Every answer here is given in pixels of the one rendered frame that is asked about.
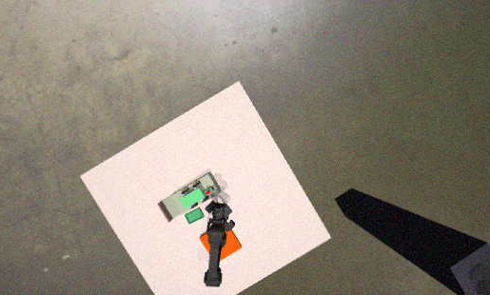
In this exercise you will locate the green wheeled trolley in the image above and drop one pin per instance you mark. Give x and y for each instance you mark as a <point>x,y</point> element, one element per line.
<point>190,199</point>

